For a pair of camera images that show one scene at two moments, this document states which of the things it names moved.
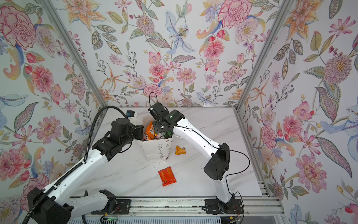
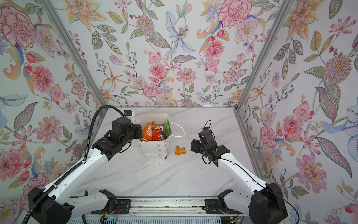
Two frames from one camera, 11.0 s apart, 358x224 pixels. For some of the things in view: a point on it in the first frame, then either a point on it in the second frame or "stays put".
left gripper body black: (138, 132) stays put
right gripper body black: (162, 129) → (196, 147)
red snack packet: (167, 176) → (157, 134)
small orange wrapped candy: (178, 150) stays put
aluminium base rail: (148, 206) stays put
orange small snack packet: (149, 133) stays put
